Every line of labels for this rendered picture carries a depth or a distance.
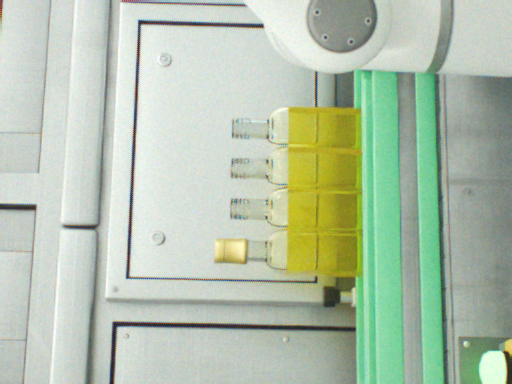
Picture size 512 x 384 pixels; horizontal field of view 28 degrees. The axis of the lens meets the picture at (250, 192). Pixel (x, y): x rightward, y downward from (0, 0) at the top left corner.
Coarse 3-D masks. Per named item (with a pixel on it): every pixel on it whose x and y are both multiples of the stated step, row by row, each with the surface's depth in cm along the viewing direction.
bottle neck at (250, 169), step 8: (232, 160) 141; (240, 160) 142; (248, 160) 142; (256, 160) 142; (264, 160) 142; (232, 168) 141; (240, 168) 141; (248, 168) 141; (256, 168) 141; (264, 168) 141; (232, 176) 141; (240, 176) 142; (248, 176) 142; (256, 176) 142; (264, 176) 141
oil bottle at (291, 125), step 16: (272, 112) 143; (288, 112) 142; (304, 112) 142; (320, 112) 142; (336, 112) 142; (352, 112) 142; (272, 128) 142; (288, 128) 141; (304, 128) 141; (320, 128) 141; (336, 128) 141; (352, 128) 142; (272, 144) 143; (288, 144) 141; (304, 144) 141; (320, 144) 141; (336, 144) 141; (352, 144) 141
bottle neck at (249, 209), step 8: (232, 200) 140; (240, 200) 140; (248, 200) 140; (256, 200) 140; (264, 200) 140; (232, 208) 139; (240, 208) 139; (248, 208) 139; (256, 208) 139; (264, 208) 139; (232, 216) 140; (240, 216) 140; (248, 216) 140; (256, 216) 140; (264, 216) 140
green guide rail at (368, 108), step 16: (368, 80) 139; (368, 96) 139; (368, 112) 138; (368, 128) 138; (368, 144) 137; (368, 160) 137; (368, 176) 136; (368, 192) 135; (368, 208) 135; (368, 224) 134; (368, 240) 134; (368, 256) 133; (368, 272) 133; (368, 288) 132; (368, 304) 132; (368, 320) 131; (368, 336) 131; (368, 352) 130; (368, 368) 130
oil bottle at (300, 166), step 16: (272, 160) 140; (288, 160) 140; (304, 160) 140; (320, 160) 140; (336, 160) 140; (352, 160) 140; (272, 176) 140; (288, 176) 139; (304, 176) 139; (320, 176) 140; (336, 176) 140; (352, 176) 140
